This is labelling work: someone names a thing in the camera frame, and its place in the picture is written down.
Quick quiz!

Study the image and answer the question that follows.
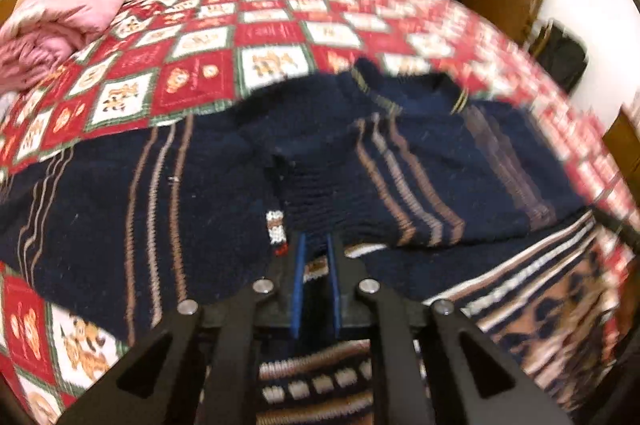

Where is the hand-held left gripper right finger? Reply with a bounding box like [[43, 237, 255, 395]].
[[326, 232, 576, 425]]

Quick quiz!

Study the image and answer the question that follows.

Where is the navy striped knit sweater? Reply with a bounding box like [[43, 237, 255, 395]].
[[0, 57, 626, 425]]

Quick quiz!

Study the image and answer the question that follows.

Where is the pink folded quilt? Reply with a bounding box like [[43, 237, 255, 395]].
[[0, 0, 135, 94]]

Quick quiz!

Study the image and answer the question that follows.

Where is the red bear-print bedspread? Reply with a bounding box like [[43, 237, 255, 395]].
[[0, 0, 640, 425]]

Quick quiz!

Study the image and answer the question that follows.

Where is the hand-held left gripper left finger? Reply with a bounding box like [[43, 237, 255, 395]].
[[59, 232, 307, 425]]

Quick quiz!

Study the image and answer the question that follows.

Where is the black bag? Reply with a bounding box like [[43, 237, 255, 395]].
[[531, 19, 589, 94]]

